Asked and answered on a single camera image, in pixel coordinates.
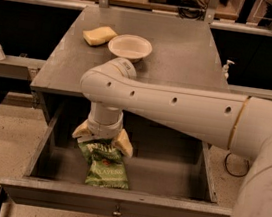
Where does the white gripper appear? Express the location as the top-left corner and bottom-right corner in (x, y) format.
(72, 103), (133, 157)

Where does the green jalapeno chip bag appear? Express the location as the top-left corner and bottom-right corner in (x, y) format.
(77, 139), (129, 190)

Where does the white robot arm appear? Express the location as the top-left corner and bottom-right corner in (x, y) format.
(80, 58), (272, 217)

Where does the metal drawer knob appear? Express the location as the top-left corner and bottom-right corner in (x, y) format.
(112, 205), (122, 217)

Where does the open grey top drawer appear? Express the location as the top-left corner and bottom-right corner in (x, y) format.
(0, 105), (232, 217)

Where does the grey cabinet counter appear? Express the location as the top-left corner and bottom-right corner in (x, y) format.
(25, 0), (249, 152)

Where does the white bowl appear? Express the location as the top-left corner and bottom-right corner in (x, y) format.
(107, 34), (153, 63)

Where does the yellow sponge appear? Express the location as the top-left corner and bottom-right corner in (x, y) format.
(83, 26), (117, 46)

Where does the white pump bottle right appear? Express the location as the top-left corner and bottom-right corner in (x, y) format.
(222, 60), (235, 80)

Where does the black cable on floor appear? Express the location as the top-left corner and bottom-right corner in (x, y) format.
(221, 151), (253, 180)

